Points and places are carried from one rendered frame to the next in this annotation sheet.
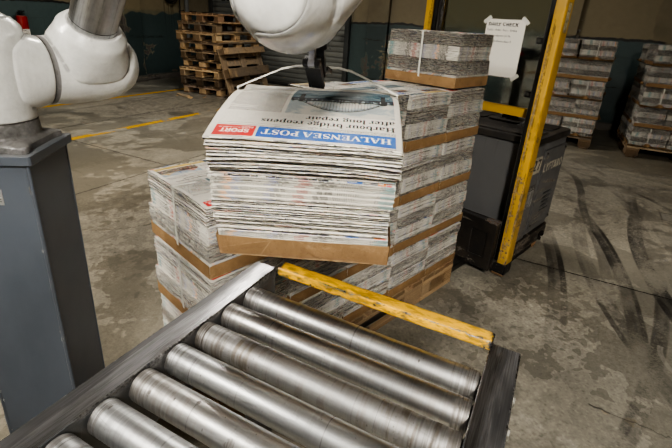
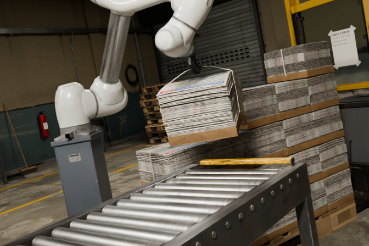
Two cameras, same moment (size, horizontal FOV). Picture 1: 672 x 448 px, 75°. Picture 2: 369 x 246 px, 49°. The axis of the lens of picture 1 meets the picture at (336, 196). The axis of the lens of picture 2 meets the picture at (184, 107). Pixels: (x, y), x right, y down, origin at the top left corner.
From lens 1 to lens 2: 0.97 m
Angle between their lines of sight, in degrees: 23
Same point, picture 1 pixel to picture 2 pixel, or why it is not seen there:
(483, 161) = (361, 126)
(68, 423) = (123, 197)
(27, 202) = (89, 157)
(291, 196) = (191, 112)
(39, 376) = not seen: outside the picture
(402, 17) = not seen: hidden behind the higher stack
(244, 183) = (173, 111)
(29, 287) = (91, 201)
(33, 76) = (89, 104)
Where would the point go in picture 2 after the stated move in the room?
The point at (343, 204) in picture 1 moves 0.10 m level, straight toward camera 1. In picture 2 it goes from (211, 111) to (206, 113)
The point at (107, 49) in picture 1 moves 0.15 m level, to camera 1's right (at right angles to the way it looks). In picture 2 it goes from (115, 88) to (142, 83)
